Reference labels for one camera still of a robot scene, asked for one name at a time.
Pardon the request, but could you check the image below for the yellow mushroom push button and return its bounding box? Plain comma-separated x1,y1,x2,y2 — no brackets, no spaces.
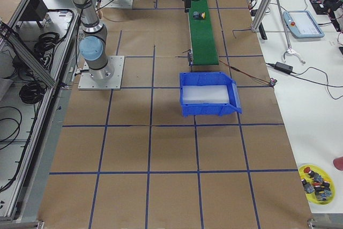
192,11,206,20

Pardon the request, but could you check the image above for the yellow plate of buttons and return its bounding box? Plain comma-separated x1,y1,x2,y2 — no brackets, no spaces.
298,164,335,205

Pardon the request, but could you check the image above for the green conveyor belt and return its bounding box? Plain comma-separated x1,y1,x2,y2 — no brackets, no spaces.
188,0,219,66

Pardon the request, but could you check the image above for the blue destination bin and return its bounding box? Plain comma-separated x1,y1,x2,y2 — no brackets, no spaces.
180,72,242,117

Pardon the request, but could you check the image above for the white foam pad destination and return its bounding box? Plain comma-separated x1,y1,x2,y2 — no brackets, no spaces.
181,85,229,104

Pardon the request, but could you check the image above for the teach pendant tablet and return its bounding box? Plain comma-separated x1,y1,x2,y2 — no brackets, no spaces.
282,11,325,39

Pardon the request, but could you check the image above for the black power adapter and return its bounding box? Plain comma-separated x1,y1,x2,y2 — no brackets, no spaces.
274,62,293,74

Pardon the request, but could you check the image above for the aluminium frame post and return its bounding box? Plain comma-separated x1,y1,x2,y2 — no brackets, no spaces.
250,0,285,33

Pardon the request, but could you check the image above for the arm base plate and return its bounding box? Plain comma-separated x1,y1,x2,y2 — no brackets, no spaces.
78,56,125,90
100,0,133,9

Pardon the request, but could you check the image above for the black handle bar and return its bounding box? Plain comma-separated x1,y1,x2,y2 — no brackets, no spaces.
258,23,267,40

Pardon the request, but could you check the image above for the green handled reacher grabber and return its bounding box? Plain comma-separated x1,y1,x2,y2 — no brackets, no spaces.
273,0,306,65

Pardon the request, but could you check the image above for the red black wire pair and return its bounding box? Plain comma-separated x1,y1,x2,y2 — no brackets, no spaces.
218,59,278,87

